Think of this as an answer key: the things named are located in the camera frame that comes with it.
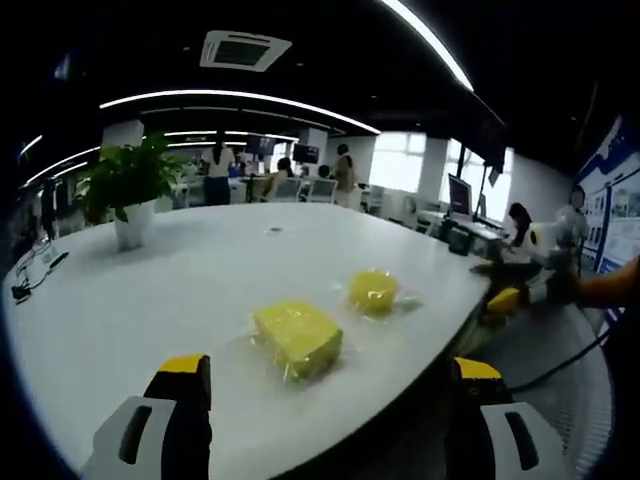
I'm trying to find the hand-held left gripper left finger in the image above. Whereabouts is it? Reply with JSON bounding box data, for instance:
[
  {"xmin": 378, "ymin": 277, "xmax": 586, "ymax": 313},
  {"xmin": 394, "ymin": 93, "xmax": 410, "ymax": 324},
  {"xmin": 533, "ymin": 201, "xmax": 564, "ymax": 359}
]
[{"xmin": 81, "ymin": 353, "xmax": 214, "ymax": 480}]

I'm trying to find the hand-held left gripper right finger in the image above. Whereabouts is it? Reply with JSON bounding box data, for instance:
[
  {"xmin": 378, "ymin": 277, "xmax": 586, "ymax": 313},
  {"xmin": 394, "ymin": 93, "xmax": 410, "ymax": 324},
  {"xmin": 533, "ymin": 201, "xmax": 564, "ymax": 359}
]
[{"xmin": 446, "ymin": 355, "xmax": 569, "ymax": 480}]

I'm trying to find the round yellow silicone block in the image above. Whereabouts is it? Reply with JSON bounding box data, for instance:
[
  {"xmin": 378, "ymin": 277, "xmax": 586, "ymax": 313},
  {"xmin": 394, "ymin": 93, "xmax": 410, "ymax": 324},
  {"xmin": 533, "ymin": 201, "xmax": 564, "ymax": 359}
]
[{"xmin": 347, "ymin": 269, "xmax": 402, "ymax": 318}]

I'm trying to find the rectangular yellow silicone block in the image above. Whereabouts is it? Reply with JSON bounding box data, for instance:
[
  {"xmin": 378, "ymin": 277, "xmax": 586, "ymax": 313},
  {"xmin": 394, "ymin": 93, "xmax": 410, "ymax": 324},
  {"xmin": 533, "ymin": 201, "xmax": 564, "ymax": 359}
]
[{"xmin": 251, "ymin": 299, "xmax": 345, "ymax": 385}]

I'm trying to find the black device on table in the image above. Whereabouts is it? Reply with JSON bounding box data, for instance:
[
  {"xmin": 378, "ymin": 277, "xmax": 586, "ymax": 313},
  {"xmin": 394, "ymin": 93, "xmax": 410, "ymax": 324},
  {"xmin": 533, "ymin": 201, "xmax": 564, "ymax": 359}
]
[{"xmin": 447, "ymin": 224, "xmax": 475, "ymax": 257}]

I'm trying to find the grey mesh chair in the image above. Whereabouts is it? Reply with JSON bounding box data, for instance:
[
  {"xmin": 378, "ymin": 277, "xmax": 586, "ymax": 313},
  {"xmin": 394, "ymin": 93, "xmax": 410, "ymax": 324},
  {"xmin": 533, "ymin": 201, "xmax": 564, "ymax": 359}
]
[{"xmin": 499, "ymin": 299, "xmax": 617, "ymax": 477}]

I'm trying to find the dark computer monitor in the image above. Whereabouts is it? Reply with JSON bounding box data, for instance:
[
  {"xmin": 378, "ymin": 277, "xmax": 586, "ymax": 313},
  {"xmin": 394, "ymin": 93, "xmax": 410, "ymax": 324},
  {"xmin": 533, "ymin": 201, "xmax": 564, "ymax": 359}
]
[{"xmin": 447, "ymin": 173, "xmax": 474, "ymax": 219}]

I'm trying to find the bright window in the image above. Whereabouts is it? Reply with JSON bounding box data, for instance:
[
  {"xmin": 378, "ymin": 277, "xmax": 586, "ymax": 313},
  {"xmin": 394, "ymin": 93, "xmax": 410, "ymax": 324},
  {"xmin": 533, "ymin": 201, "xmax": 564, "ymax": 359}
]
[{"xmin": 371, "ymin": 133, "xmax": 427, "ymax": 195}]

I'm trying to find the white plant pot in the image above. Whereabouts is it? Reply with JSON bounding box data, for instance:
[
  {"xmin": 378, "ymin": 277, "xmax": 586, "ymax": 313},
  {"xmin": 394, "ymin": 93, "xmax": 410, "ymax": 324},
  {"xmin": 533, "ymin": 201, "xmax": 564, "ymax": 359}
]
[{"xmin": 114, "ymin": 199, "xmax": 158, "ymax": 252}]

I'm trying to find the white office chair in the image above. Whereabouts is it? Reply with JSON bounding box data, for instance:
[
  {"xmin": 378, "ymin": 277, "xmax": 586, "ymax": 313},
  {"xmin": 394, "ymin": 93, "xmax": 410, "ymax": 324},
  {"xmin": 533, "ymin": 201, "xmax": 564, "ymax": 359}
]
[{"xmin": 308, "ymin": 177, "xmax": 338, "ymax": 204}]

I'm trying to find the straight ceiling light strip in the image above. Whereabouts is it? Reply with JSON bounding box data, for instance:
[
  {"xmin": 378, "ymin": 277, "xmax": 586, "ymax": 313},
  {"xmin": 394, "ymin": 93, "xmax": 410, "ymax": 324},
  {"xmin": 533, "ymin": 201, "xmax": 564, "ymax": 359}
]
[{"xmin": 378, "ymin": 0, "xmax": 475, "ymax": 92}]

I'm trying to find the green potted plant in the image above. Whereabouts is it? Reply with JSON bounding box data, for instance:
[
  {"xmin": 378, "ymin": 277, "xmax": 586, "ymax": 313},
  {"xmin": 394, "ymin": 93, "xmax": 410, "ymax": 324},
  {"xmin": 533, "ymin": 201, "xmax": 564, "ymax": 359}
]
[{"xmin": 73, "ymin": 131, "xmax": 187, "ymax": 225}]

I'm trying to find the curved ceiling light strip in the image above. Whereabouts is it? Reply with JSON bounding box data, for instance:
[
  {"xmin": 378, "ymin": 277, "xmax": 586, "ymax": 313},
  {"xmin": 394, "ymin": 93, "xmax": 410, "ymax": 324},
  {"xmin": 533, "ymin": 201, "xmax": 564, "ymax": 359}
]
[{"xmin": 98, "ymin": 90, "xmax": 383, "ymax": 136}]

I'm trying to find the ceiling air vent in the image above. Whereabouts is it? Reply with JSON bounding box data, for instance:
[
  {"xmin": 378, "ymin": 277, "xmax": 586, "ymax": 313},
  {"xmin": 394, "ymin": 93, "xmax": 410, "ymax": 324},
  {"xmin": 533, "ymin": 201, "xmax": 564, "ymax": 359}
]
[{"xmin": 199, "ymin": 30, "xmax": 293, "ymax": 73}]

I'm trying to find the blue wall poster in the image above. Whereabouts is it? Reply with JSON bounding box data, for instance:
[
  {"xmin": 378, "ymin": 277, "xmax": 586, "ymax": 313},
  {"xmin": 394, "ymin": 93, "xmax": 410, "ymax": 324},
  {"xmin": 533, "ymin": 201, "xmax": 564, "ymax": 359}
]
[{"xmin": 573, "ymin": 116, "xmax": 640, "ymax": 322}]

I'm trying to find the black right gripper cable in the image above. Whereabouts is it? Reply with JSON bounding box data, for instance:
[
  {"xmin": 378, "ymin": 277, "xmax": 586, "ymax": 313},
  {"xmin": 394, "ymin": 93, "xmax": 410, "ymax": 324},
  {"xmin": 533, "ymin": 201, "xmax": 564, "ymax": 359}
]
[{"xmin": 508, "ymin": 323, "xmax": 617, "ymax": 392}]

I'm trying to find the black table cable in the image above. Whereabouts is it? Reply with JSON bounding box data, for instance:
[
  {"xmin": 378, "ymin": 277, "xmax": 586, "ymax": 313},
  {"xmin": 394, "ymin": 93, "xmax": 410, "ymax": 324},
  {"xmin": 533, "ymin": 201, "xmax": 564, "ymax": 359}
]
[{"xmin": 11, "ymin": 238, "xmax": 72, "ymax": 304}]

